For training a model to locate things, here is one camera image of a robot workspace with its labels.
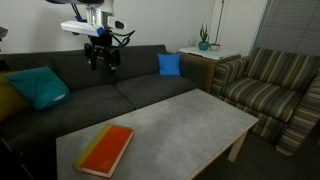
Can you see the dark gray fabric sofa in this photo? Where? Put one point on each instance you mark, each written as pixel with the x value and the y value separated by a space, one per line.
pixel 100 100

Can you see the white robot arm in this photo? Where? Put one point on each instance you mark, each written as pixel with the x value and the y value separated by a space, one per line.
pixel 100 8

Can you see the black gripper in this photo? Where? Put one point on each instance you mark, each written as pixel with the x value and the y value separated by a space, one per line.
pixel 101 46

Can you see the mustard yellow pillow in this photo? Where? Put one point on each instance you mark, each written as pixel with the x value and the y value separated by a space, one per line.
pixel 11 100

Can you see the teal throw pillow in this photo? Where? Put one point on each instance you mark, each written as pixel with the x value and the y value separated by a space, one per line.
pixel 38 87

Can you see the blue throw pillow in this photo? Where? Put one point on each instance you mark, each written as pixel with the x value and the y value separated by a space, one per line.
pixel 169 64

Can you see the wooden table leg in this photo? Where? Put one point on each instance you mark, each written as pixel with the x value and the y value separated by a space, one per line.
pixel 237 146

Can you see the teal pot with plant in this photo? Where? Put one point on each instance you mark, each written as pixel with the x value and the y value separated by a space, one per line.
pixel 204 45

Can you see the wooden side table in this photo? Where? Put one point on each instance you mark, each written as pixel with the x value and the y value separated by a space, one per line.
pixel 208 68

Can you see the small white plant pot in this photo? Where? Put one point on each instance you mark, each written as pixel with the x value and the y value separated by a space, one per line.
pixel 215 47

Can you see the striped armchair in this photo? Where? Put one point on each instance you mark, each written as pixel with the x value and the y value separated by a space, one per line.
pixel 266 93

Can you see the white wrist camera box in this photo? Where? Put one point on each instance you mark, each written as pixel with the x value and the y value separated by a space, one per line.
pixel 81 28

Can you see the gray window blinds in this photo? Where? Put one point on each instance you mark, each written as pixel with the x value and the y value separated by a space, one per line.
pixel 293 23

